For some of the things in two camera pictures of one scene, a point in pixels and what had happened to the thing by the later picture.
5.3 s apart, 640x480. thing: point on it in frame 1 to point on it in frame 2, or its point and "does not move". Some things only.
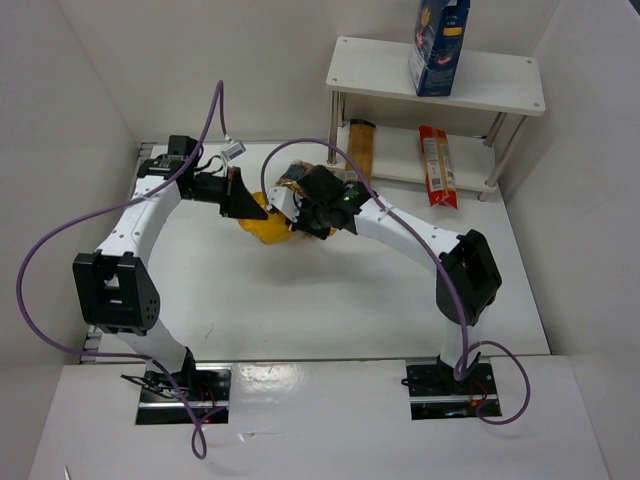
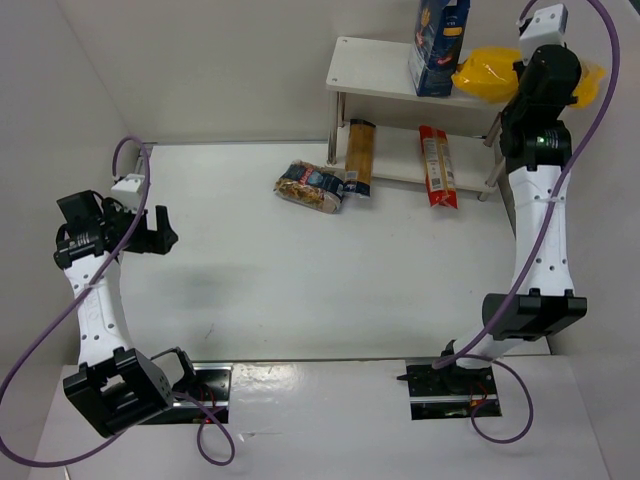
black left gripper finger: x=241 y=202 to x=164 y=237
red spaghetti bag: x=439 y=167 does not move
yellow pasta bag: x=275 y=229 to x=488 y=74
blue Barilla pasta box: x=439 y=32 does not move
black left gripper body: x=232 y=192 to x=145 y=235
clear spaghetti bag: x=361 y=147 does not move
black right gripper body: x=306 y=220 to x=516 y=122
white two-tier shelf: x=512 y=86 does not move
